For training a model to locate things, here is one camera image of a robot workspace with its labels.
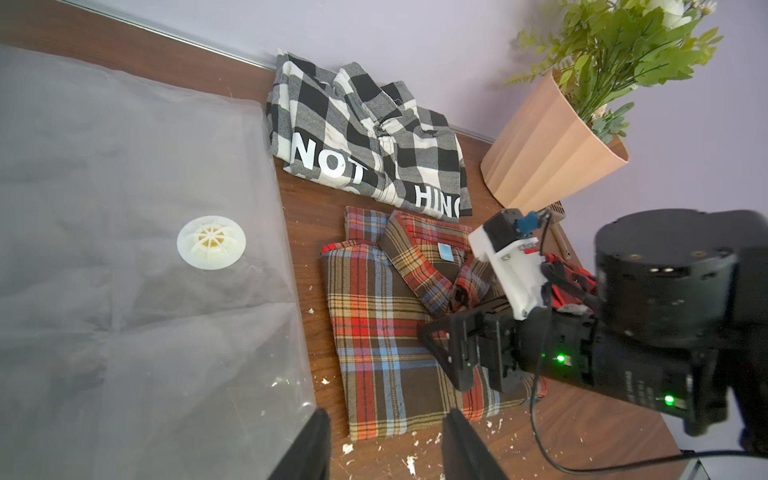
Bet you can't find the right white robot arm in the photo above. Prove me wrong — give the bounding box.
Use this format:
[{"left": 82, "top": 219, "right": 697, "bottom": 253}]
[{"left": 418, "top": 209, "right": 767, "bottom": 458}]

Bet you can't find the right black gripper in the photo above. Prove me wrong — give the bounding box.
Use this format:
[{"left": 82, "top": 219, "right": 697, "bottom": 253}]
[{"left": 418, "top": 299, "right": 728, "bottom": 435}]

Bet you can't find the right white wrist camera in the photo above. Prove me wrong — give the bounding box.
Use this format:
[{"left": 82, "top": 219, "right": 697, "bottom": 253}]
[{"left": 468, "top": 209, "right": 547, "bottom": 321}]

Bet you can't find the peach flower pot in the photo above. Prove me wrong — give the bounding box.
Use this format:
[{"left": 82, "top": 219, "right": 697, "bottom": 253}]
[{"left": 481, "top": 74, "right": 629, "bottom": 214}]

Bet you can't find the multicolour plaid shirt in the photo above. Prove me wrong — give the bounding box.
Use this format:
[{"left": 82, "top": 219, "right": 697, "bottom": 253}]
[{"left": 320, "top": 206, "right": 541, "bottom": 441}]

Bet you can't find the clear plastic vacuum bag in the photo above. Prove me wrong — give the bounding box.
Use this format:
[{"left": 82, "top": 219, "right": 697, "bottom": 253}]
[{"left": 1, "top": 47, "right": 315, "bottom": 479}]

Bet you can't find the black white plaid shirt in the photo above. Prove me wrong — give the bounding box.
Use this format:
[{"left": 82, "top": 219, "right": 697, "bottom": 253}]
[{"left": 266, "top": 52, "right": 472, "bottom": 222}]

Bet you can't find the green artificial plant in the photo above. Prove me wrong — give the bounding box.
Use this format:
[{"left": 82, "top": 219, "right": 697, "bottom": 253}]
[{"left": 509, "top": 1, "right": 723, "bottom": 144}]

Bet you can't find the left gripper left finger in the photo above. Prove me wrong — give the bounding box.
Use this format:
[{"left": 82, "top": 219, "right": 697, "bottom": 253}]
[{"left": 268, "top": 409, "right": 331, "bottom": 480}]

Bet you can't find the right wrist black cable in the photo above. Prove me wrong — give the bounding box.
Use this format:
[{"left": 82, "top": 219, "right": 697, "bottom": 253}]
[{"left": 527, "top": 335, "right": 768, "bottom": 477}]

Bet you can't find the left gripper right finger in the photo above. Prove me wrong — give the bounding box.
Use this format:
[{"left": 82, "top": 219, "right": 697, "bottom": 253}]
[{"left": 442, "top": 409, "right": 508, "bottom": 480}]

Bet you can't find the white round bag valve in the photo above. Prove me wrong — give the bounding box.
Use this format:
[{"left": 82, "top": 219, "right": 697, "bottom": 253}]
[{"left": 176, "top": 215, "right": 247, "bottom": 271}]

